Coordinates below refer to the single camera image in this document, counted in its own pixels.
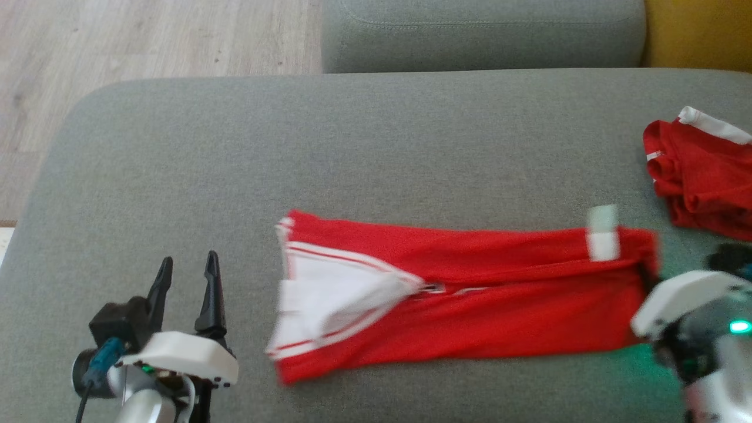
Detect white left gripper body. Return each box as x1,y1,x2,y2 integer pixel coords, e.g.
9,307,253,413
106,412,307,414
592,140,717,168
126,331,239,388

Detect red shorts with white trim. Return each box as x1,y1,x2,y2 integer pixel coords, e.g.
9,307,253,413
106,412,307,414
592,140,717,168
642,106,752,243

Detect grey sofa seat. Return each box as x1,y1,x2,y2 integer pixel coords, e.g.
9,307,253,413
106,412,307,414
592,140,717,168
0,68,752,423

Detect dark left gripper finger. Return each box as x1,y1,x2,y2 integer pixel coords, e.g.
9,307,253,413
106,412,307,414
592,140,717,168
194,251,228,341
147,257,174,333

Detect red white basketball jersey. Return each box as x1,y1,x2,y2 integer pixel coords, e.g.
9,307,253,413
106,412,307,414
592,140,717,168
266,204,662,387

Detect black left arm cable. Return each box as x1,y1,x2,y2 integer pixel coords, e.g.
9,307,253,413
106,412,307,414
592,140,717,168
75,376,98,423

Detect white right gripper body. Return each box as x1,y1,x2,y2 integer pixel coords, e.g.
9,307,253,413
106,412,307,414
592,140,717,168
630,270,752,341

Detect yellow and grey sofa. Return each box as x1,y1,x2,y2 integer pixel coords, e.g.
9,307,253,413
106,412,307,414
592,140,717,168
322,0,752,74

